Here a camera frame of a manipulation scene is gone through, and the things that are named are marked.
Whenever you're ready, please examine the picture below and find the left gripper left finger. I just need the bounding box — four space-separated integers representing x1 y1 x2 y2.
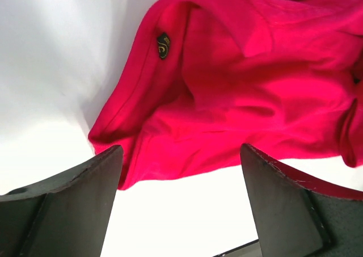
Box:
1 145 123 256

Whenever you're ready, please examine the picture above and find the red t shirt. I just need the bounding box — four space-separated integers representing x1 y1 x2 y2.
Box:
88 0 362 190

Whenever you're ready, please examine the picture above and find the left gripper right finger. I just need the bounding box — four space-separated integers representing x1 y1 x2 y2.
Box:
240 144 362 256

